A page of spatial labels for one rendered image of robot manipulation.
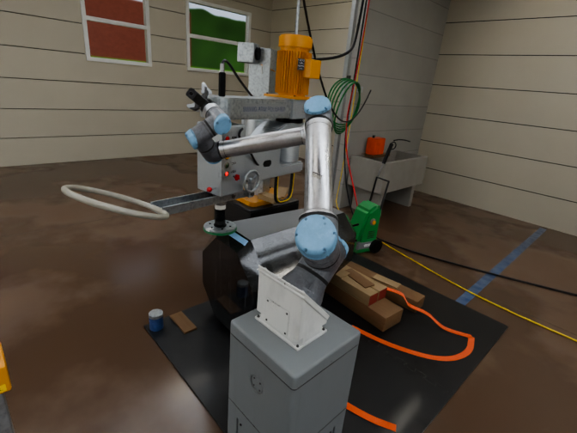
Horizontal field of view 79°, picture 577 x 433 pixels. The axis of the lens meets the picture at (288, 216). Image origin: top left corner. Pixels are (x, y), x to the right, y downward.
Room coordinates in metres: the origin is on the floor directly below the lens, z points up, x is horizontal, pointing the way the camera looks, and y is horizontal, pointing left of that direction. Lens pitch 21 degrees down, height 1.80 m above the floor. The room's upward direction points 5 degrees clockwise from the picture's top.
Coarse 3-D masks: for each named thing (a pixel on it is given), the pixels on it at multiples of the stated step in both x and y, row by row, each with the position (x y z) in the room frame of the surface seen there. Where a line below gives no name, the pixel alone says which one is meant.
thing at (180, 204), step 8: (200, 192) 2.06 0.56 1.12; (208, 192) 2.11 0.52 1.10; (240, 192) 2.19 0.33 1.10; (160, 200) 1.83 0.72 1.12; (168, 200) 1.87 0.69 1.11; (176, 200) 1.92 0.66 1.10; (184, 200) 1.96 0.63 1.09; (192, 200) 2.01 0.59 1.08; (200, 200) 1.92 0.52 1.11; (208, 200) 1.97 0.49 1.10; (216, 200) 2.02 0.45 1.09; (224, 200) 2.07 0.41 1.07; (168, 208) 1.75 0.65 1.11; (176, 208) 1.79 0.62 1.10; (184, 208) 1.83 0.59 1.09; (192, 208) 1.88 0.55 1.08
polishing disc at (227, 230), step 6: (210, 222) 2.17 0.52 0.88; (228, 222) 2.19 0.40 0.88; (204, 228) 2.06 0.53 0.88; (216, 228) 2.08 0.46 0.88; (222, 228) 2.08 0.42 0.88; (228, 228) 2.09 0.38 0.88; (234, 228) 2.11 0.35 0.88; (210, 234) 2.02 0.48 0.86; (216, 234) 2.02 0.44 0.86; (222, 234) 2.02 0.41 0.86; (228, 234) 2.04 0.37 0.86
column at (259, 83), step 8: (264, 48) 3.15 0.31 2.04; (264, 56) 3.15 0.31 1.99; (272, 56) 3.17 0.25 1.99; (256, 64) 3.17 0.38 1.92; (264, 64) 3.15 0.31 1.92; (272, 64) 3.19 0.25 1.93; (256, 72) 3.17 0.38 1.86; (264, 72) 3.14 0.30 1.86; (272, 72) 3.20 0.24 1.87; (256, 80) 3.16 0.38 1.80; (264, 80) 3.14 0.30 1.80; (272, 80) 3.21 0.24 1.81; (248, 88) 3.18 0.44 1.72; (256, 88) 3.16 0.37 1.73; (264, 88) 3.14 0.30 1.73; (272, 88) 3.22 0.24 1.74; (264, 96) 3.14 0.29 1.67; (256, 184) 3.15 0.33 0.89; (264, 184) 3.18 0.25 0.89; (256, 192) 3.15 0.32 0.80
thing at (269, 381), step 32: (256, 320) 1.21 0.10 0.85; (256, 352) 1.07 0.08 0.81; (288, 352) 1.04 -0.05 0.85; (320, 352) 1.06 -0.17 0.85; (352, 352) 1.17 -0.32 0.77; (256, 384) 1.07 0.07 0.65; (288, 384) 0.94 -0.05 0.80; (320, 384) 1.03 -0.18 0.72; (256, 416) 1.06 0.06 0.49; (288, 416) 0.93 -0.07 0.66; (320, 416) 1.06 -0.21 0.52
